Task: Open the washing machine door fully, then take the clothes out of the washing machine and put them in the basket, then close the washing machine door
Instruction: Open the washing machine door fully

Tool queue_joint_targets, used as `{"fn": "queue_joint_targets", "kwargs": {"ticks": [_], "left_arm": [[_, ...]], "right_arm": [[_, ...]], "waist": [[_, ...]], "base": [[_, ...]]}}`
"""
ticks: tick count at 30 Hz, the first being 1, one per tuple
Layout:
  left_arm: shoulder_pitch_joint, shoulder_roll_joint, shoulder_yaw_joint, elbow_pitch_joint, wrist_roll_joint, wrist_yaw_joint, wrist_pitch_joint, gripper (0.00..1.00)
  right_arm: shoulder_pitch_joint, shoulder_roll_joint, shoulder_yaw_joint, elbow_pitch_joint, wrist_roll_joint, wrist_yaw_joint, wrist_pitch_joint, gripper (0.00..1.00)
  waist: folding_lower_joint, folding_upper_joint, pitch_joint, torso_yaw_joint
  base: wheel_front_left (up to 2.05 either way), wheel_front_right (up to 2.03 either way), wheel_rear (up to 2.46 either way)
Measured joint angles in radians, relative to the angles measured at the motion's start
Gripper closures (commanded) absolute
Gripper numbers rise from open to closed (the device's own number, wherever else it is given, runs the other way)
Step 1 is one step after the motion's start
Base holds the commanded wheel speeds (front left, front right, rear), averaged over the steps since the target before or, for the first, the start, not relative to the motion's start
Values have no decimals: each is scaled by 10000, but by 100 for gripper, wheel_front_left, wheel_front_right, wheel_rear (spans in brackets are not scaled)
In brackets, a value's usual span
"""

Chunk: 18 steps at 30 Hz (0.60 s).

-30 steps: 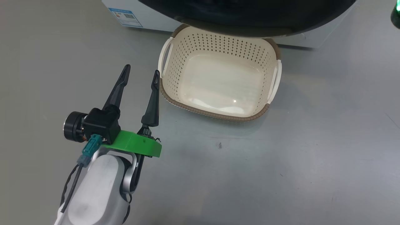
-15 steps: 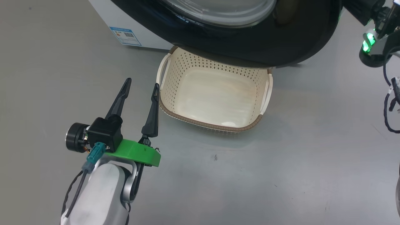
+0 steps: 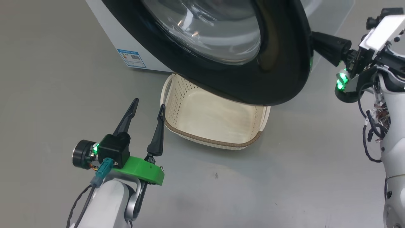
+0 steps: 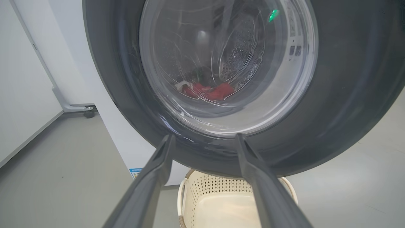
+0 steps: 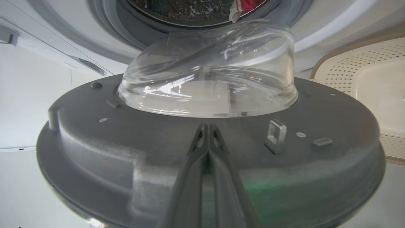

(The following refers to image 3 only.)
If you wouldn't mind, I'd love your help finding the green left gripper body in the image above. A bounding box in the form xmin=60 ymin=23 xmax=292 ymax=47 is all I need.
xmin=111 ymin=154 xmax=165 ymax=186

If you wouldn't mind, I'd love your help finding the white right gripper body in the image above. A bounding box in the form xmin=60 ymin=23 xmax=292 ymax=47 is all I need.
xmin=345 ymin=14 xmax=405 ymax=78

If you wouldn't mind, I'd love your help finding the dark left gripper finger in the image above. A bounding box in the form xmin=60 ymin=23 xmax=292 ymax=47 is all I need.
xmin=113 ymin=98 xmax=139 ymax=136
xmin=146 ymin=104 xmax=166 ymax=156

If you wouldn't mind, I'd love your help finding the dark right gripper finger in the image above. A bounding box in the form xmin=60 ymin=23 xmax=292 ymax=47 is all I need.
xmin=311 ymin=31 xmax=352 ymax=67

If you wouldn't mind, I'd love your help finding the black round glass washer door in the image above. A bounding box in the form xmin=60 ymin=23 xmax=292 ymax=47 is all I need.
xmin=101 ymin=0 xmax=314 ymax=106

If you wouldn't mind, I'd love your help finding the cream perforated laundry basket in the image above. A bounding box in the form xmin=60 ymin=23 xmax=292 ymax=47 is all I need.
xmin=160 ymin=73 xmax=271 ymax=150

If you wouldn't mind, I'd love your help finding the white front-load washing machine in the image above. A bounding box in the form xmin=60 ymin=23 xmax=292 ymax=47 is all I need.
xmin=85 ymin=0 xmax=355 ymax=73

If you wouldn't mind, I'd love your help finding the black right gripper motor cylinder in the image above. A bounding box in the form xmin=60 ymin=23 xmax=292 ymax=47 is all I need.
xmin=335 ymin=68 xmax=359 ymax=103

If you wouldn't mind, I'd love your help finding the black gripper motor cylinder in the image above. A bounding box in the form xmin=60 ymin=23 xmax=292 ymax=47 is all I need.
xmin=72 ymin=140 xmax=97 ymax=170
xmin=335 ymin=68 xmax=359 ymax=103

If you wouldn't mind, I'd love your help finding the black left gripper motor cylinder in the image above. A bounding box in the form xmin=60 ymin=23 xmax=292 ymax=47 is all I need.
xmin=72 ymin=140 xmax=97 ymax=170

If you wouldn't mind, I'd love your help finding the blue energy label sticker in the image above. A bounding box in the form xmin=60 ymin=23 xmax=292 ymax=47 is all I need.
xmin=117 ymin=48 xmax=147 ymax=69

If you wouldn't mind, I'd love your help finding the teal left camera cable plug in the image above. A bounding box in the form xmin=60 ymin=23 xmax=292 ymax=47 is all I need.
xmin=91 ymin=158 xmax=114 ymax=188

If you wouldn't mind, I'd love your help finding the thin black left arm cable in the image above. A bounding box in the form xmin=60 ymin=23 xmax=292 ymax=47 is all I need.
xmin=66 ymin=185 xmax=95 ymax=228

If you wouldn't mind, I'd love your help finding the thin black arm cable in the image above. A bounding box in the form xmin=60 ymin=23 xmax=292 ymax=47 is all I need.
xmin=66 ymin=185 xmax=95 ymax=228
xmin=358 ymin=82 xmax=391 ymax=163

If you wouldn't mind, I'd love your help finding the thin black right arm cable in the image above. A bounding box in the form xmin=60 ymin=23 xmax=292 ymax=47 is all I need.
xmin=358 ymin=82 xmax=391 ymax=163

